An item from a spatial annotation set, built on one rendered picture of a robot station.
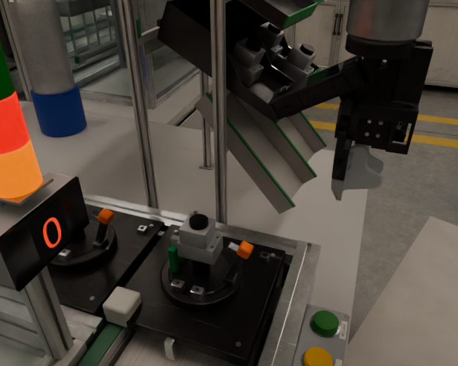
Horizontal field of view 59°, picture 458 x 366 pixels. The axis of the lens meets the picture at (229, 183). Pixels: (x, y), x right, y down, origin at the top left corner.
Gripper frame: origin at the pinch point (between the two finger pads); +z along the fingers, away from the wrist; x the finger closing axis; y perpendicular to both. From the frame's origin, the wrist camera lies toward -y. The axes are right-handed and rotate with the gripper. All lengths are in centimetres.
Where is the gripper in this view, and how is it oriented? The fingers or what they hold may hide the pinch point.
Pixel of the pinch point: (334, 189)
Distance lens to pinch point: 56.0
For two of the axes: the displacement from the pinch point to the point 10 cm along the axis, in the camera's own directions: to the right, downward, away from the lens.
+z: 0.1, 8.3, 5.5
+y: 9.4, 1.8, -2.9
